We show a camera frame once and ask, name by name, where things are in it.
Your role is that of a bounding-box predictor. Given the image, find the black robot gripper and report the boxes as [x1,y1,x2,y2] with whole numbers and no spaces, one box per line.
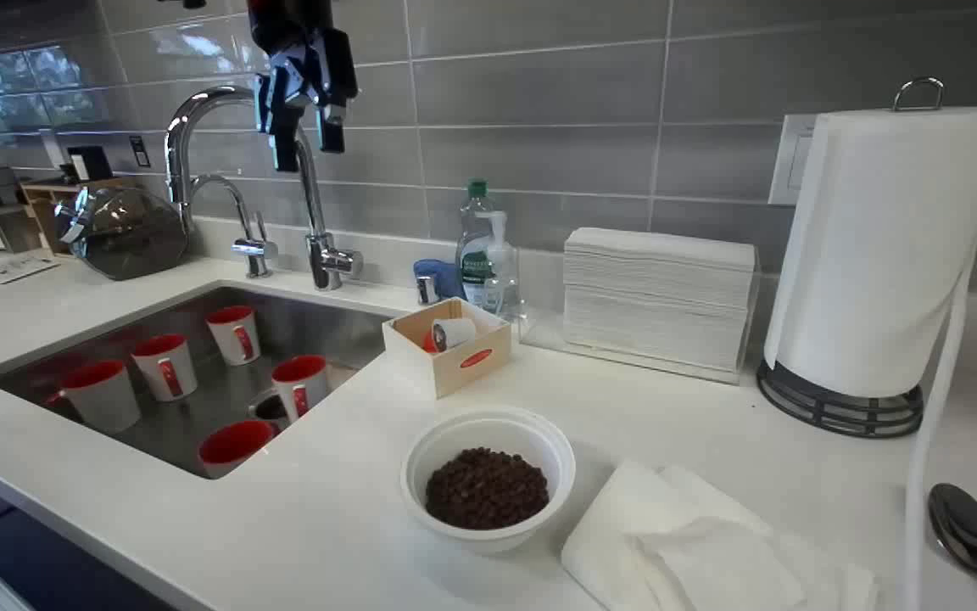
[246,0,363,177]

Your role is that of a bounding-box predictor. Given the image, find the small wooden box red logo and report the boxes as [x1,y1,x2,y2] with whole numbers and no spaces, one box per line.
[381,294,518,401]

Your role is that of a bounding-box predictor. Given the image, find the white red capsule in box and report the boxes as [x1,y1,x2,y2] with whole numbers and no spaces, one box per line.
[416,314,482,355]

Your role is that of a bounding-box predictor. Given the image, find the tall chrome kitchen faucet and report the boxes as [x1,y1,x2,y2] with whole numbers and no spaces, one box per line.
[161,84,368,291]

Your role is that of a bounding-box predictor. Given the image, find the small chrome tap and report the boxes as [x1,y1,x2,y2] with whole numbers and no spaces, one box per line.
[191,168,281,281]

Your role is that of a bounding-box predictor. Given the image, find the small blue container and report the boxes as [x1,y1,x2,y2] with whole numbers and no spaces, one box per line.
[409,254,465,310]

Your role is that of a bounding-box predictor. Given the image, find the white cup red inside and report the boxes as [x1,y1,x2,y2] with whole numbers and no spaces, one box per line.
[194,416,281,478]
[267,348,336,424]
[127,329,199,405]
[59,355,145,437]
[204,303,265,369]

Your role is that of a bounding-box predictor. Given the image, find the clear plastic bottle green cap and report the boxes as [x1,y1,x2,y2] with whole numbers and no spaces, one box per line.
[451,177,524,326]

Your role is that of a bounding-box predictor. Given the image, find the stainless steel sink basin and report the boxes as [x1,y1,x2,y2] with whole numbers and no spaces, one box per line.
[0,281,402,483]

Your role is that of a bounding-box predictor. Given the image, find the printed paper sheet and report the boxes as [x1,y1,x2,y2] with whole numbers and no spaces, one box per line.
[0,246,65,289]

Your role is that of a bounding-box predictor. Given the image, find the white bowl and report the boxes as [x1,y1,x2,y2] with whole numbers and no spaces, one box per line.
[398,405,581,558]

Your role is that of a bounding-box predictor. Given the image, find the stack of white folded napkins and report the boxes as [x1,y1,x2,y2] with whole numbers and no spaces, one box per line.
[560,224,760,386]

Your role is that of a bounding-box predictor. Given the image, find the brown coffee beans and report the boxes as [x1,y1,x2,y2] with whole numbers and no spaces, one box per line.
[422,444,553,532]

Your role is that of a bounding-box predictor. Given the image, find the large white paper napkin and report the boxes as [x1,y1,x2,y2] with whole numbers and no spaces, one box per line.
[555,453,780,611]

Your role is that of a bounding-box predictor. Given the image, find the dark blue cabinet front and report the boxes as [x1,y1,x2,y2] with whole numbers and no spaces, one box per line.
[0,446,180,611]

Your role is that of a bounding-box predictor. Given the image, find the white paper towel roll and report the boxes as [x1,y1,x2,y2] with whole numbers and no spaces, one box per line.
[760,106,977,611]

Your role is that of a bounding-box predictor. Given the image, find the paper towel roll on holder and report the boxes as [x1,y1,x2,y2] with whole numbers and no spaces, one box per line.
[754,71,951,444]

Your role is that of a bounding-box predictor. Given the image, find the folded white paper napkin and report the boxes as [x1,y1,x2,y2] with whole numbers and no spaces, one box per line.
[631,511,886,611]

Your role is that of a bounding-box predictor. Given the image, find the metal spoon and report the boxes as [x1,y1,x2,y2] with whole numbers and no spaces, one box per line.
[924,478,977,611]

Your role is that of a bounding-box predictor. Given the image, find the small picture frame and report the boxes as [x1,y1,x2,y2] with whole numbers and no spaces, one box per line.
[0,201,54,257]

